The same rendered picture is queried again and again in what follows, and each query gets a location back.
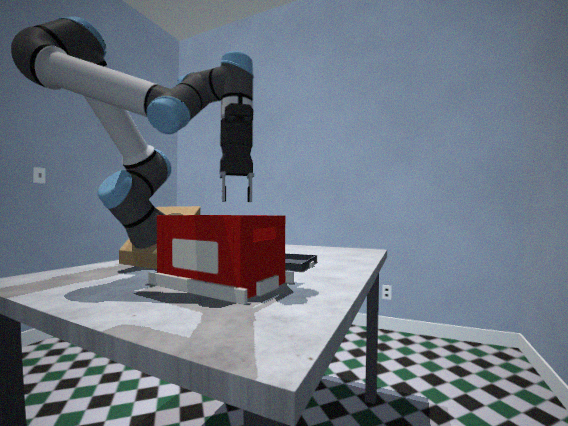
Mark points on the red crate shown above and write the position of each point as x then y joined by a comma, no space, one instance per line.
233,250

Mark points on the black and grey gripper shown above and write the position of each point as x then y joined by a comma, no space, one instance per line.
236,140

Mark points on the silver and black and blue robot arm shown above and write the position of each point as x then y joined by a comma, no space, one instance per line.
126,193

